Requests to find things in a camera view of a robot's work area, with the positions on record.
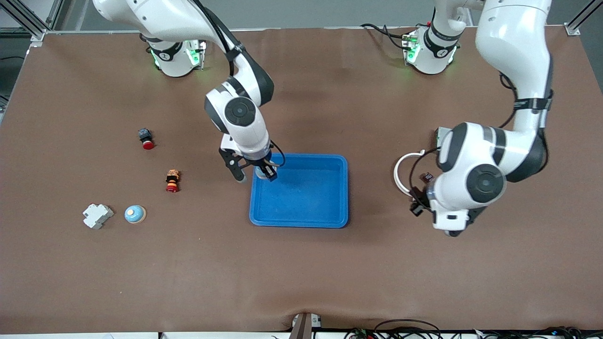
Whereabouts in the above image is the blue plastic tray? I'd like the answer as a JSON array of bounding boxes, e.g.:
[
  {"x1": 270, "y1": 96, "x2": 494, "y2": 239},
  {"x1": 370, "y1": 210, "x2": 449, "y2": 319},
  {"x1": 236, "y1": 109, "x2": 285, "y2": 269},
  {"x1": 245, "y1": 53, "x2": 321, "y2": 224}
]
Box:
[{"x1": 249, "y1": 153, "x2": 349, "y2": 229}]

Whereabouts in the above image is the brown table mat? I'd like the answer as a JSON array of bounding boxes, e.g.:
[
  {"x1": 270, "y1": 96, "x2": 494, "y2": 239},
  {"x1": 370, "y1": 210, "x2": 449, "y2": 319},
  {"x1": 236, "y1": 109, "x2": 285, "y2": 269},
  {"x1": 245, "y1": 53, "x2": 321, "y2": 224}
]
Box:
[{"x1": 0, "y1": 27, "x2": 603, "y2": 335}]

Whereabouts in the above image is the white circuit breaker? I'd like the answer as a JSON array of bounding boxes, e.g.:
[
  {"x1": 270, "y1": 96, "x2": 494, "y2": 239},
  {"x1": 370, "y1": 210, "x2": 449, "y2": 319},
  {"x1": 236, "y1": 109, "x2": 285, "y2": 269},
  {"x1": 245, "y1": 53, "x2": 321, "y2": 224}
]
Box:
[{"x1": 82, "y1": 203, "x2": 114, "y2": 230}]

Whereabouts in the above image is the white table edge strip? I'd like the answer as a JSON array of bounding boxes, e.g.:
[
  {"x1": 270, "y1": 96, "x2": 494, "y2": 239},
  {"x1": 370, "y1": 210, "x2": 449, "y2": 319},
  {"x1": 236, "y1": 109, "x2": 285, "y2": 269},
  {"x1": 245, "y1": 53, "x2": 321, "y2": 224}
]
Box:
[{"x1": 0, "y1": 332, "x2": 288, "y2": 339}]

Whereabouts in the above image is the white curved plastic bracket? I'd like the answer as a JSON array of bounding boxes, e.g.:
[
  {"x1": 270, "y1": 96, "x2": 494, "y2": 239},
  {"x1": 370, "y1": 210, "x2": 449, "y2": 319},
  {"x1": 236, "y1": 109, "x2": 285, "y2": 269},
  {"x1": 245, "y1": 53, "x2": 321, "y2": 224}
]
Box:
[{"x1": 393, "y1": 149, "x2": 426, "y2": 196}]

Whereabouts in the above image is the black cable loop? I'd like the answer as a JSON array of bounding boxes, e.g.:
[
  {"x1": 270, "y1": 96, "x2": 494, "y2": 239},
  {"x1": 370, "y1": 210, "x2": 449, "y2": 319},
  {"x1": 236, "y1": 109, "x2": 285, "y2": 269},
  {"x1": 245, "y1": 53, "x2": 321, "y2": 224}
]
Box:
[{"x1": 375, "y1": 319, "x2": 442, "y2": 339}]

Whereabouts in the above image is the black cable bundle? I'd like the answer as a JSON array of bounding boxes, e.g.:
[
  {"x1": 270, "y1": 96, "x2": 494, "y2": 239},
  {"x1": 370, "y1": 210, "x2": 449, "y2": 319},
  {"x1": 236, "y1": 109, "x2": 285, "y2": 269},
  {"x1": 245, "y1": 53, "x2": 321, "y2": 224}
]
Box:
[{"x1": 471, "y1": 326, "x2": 603, "y2": 339}]

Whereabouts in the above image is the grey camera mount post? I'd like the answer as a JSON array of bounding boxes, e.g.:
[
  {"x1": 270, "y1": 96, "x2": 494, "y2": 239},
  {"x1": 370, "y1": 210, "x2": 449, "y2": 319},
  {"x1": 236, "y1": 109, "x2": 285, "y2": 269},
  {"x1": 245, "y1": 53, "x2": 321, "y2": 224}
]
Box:
[{"x1": 288, "y1": 312, "x2": 323, "y2": 339}]

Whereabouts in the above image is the black base cable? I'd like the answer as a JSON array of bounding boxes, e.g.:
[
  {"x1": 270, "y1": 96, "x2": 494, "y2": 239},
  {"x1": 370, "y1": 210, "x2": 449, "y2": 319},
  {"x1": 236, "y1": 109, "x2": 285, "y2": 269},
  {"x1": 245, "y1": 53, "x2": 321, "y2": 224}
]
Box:
[{"x1": 360, "y1": 23, "x2": 411, "y2": 50}]

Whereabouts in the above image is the aluminium frame strut with bracket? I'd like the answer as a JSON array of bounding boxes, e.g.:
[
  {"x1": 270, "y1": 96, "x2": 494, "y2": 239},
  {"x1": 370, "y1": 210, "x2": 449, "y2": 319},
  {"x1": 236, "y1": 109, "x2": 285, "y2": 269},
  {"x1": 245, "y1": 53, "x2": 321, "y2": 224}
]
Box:
[
  {"x1": 564, "y1": 0, "x2": 600, "y2": 37},
  {"x1": 0, "y1": 0, "x2": 64, "y2": 48}
]

